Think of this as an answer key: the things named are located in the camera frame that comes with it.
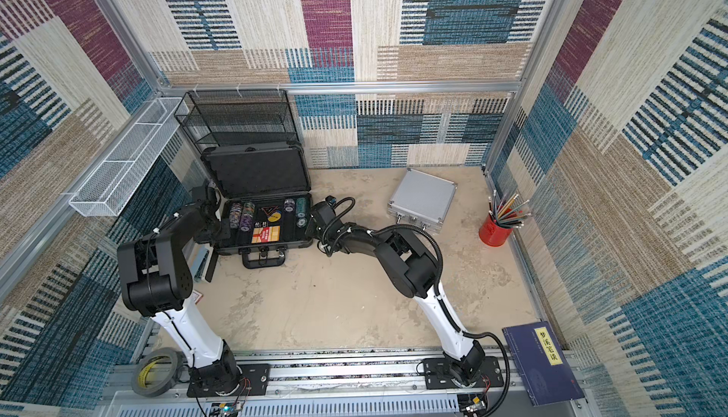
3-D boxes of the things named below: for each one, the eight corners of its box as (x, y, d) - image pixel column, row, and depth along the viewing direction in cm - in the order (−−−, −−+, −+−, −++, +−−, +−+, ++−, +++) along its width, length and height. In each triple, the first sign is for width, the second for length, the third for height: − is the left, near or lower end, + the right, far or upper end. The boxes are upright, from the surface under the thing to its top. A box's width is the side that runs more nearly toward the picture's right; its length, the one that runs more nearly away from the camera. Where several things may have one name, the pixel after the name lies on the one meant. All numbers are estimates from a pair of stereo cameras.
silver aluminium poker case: (386, 217, 107) (387, 208, 103) (406, 177, 120) (407, 168, 116) (441, 236, 102) (444, 227, 98) (455, 192, 115) (458, 183, 111)
